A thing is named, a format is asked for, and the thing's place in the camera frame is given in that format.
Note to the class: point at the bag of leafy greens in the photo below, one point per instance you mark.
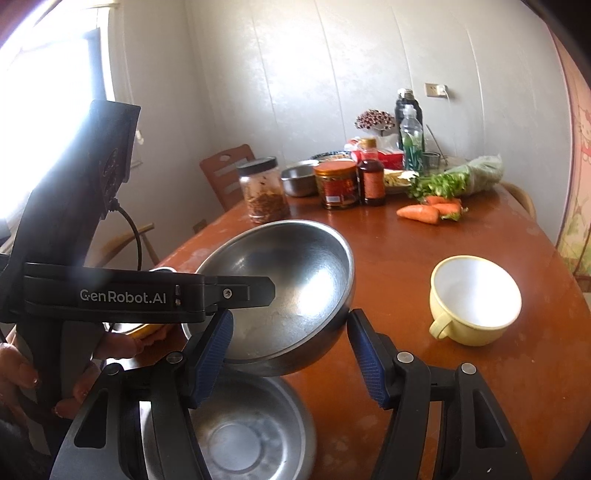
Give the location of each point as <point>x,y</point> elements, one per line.
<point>461,180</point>

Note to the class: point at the black thermos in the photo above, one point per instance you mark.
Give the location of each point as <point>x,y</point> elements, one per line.
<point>401,115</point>

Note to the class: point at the red label jar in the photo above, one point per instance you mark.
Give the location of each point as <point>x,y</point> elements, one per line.
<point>337,184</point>

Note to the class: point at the pink cartoon door curtain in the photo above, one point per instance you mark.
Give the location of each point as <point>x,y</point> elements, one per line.
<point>577,184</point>

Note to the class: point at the wall socket with plug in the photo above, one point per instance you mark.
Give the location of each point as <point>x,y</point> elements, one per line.
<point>434,90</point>

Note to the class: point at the small steel bowl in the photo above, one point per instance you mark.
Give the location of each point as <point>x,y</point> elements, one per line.
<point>298,179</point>

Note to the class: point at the patterned plate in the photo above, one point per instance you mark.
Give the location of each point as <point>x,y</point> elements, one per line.
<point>328,157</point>

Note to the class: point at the person's left hand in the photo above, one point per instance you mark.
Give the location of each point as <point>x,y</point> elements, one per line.
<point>16,374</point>

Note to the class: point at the clear plastic bottle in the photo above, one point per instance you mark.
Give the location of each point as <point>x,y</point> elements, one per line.
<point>411,138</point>

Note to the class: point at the window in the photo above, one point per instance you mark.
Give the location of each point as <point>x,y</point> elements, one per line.
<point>46,115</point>

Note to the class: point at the glass cup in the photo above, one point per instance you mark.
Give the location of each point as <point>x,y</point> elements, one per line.
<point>431,162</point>

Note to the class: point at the brown wooden chair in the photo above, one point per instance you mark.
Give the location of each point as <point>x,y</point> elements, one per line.
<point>228,175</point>

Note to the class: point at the dark sauce bottle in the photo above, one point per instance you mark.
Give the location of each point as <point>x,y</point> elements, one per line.
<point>371,180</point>

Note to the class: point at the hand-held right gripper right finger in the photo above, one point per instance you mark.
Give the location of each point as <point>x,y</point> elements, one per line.
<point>369,364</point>

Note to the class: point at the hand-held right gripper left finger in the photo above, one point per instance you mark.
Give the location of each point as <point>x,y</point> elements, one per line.
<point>210,360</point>

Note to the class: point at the light wooden chair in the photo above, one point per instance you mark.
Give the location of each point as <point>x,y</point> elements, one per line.
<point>524,198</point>

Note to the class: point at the yellow food package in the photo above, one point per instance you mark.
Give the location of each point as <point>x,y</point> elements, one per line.
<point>398,179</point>

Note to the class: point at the clear jar of dried food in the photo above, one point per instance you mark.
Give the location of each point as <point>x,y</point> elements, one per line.
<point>263,191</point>

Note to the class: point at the red box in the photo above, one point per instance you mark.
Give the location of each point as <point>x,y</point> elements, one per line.
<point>392,159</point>

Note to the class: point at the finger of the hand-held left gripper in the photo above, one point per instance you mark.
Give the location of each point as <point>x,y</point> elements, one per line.
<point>244,291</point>

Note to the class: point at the large steel bowl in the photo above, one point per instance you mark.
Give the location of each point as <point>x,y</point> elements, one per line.
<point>249,434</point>

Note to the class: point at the wooden armchair with dark seat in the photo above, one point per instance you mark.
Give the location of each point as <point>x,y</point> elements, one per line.
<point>150,227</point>

